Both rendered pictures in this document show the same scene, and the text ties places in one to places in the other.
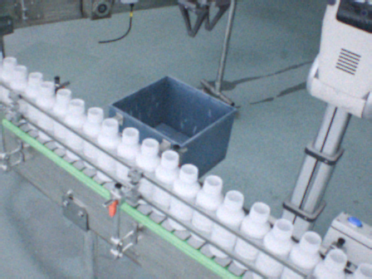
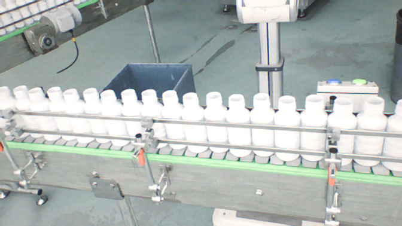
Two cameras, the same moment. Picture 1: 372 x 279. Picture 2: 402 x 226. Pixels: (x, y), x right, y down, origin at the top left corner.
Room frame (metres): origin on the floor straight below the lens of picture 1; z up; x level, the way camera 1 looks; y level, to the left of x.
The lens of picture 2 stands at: (0.03, 0.12, 1.62)
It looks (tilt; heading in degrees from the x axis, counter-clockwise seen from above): 33 degrees down; 349
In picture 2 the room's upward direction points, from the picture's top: 10 degrees counter-clockwise
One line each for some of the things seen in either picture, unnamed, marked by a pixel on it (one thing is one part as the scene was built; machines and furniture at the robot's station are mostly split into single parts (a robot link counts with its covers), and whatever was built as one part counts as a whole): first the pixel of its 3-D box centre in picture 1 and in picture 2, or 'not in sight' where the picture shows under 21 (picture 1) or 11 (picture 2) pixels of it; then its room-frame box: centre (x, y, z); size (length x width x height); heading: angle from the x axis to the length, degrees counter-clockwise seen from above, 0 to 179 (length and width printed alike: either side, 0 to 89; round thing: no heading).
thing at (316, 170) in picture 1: (309, 192); (271, 101); (1.30, -0.46, 0.74); 0.11 x 0.11 x 0.40; 58
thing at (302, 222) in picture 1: (291, 239); not in sight; (1.30, -0.46, 0.49); 0.13 x 0.13 x 0.40; 58
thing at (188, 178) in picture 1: (184, 197); (194, 122); (0.81, -0.02, 1.08); 0.06 x 0.06 x 0.17
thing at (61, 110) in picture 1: (64, 119); (63, 113); (1.04, 0.33, 1.08); 0.06 x 0.06 x 0.17
